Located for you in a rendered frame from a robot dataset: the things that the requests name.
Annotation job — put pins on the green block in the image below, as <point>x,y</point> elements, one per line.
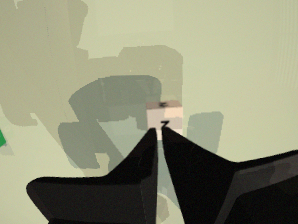
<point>2,139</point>

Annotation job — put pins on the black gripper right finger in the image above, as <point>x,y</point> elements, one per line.
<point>207,185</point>

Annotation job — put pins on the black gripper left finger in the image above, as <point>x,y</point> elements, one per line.
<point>127,194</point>

